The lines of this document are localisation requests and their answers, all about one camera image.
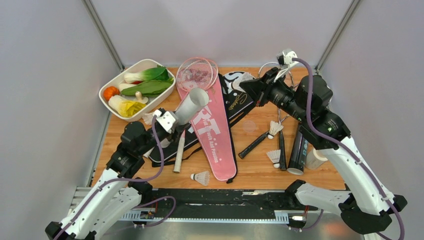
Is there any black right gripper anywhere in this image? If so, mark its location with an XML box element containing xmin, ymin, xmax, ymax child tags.
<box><xmin>239</xmin><ymin>66</ymin><xmax>308</xmax><ymax>123</ymax></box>

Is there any white shuttlecock tube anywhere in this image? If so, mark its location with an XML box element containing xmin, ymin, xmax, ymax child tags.
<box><xmin>174</xmin><ymin>88</ymin><xmax>209</xmax><ymax>126</ymax></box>

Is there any white shuttlecock front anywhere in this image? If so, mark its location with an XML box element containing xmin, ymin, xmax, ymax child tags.
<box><xmin>190</xmin><ymin>171</ymin><xmax>210</xmax><ymax>187</ymax></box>

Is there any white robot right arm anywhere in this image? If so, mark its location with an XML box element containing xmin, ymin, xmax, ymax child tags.
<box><xmin>232</xmin><ymin>67</ymin><xmax>408</xmax><ymax>235</ymax></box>

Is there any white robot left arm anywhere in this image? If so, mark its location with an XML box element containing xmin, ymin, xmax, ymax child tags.
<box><xmin>45</xmin><ymin>111</ymin><xmax>189</xmax><ymax>240</ymax></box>

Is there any pink badminton racket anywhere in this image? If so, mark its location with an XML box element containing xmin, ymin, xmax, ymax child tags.
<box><xmin>173</xmin><ymin>57</ymin><xmax>214</xmax><ymax>173</ymax></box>
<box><xmin>178</xmin><ymin>57</ymin><xmax>220</xmax><ymax>94</ymax></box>

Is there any black racket cover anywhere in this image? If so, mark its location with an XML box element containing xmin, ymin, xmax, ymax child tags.
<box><xmin>148</xmin><ymin>71</ymin><xmax>254</xmax><ymax>168</ymax></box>

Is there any white racket right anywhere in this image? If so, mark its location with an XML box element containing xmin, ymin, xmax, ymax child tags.
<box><xmin>277</xmin><ymin>75</ymin><xmax>295</xmax><ymax>171</ymax></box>

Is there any white racket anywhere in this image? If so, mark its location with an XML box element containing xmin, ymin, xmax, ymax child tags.
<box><xmin>277</xmin><ymin>75</ymin><xmax>295</xmax><ymax>171</ymax></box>
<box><xmin>238</xmin><ymin>62</ymin><xmax>293</xmax><ymax>159</ymax></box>

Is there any clear round tube lid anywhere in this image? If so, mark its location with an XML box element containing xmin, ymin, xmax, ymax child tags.
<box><xmin>242</xmin><ymin>120</ymin><xmax>256</xmax><ymax>133</ymax></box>

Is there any pink racket cover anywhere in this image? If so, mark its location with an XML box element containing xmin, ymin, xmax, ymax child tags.
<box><xmin>189</xmin><ymin>78</ymin><xmax>237</xmax><ymax>182</ymax></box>

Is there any beige mushroom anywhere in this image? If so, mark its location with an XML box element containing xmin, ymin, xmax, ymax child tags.
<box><xmin>135</xmin><ymin>91</ymin><xmax>149</xmax><ymax>105</ymax></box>

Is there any green leafy vegetable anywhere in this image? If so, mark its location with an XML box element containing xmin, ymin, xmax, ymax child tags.
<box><xmin>120</xmin><ymin>78</ymin><xmax>174</xmax><ymax>97</ymax></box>

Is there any yellow napa cabbage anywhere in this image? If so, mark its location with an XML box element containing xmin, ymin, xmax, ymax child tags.
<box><xmin>108</xmin><ymin>95</ymin><xmax>146</xmax><ymax>118</ymax></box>

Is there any green bok choy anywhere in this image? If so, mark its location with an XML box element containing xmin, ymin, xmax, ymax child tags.
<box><xmin>123</xmin><ymin>65</ymin><xmax>169</xmax><ymax>84</ymax></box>

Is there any white racket left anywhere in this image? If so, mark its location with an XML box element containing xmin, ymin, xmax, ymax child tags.
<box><xmin>238</xmin><ymin>62</ymin><xmax>293</xmax><ymax>159</ymax></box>

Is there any white rectangular tray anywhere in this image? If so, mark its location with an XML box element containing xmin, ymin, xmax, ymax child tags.
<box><xmin>98</xmin><ymin>59</ymin><xmax>176</xmax><ymax>122</ymax></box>

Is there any black shuttlecock tube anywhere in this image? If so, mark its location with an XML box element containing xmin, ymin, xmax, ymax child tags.
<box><xmin>287</xmin><ymin>125</ymin><xmax>309</xmax><ymax>176</ymax></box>

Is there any white tube cap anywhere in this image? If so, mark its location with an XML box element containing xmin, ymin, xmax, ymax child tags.
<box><xmin>305</xmin><ymin>148</ymin><xmax>328</xmax><ymax>170</ymax></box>

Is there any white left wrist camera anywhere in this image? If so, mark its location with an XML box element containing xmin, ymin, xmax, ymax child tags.
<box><xmin>153</xmin><ymin>109</ymin><xmax>179</xmax><ymax>131</ymax></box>

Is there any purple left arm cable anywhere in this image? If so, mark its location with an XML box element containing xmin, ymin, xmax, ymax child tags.
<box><xmin>49</xmin><ymin>115</ymin><xmax>176</xmax><ymax>240</ymax></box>

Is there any white shuttlecock on handle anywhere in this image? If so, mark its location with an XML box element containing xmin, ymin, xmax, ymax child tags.
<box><xmin>267</xmin><ymin>120</ymin><xmax>284</xmax><ymax>139</ymax></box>

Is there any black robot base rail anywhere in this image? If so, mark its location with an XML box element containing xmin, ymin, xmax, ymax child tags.
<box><xmin>140</xmin><ymin>186</ymin><xmax>320</xmax><ymax>222</ymax></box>

